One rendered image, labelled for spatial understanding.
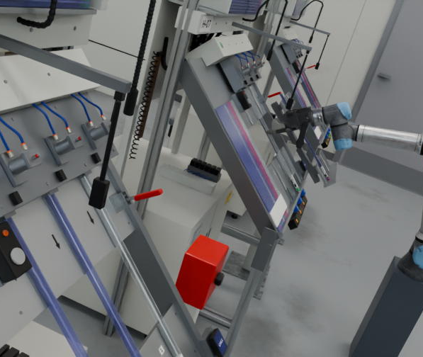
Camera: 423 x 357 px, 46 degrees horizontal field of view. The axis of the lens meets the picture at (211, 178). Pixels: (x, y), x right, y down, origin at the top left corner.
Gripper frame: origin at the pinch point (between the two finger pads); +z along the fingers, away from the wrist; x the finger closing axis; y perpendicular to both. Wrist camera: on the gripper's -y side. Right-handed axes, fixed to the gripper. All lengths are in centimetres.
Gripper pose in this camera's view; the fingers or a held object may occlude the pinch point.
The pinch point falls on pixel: (269, 132)
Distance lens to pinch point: 221.2
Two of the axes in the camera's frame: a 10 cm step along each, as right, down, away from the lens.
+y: -2.7, -9.4, -2.2
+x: -3.0, 2.9, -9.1
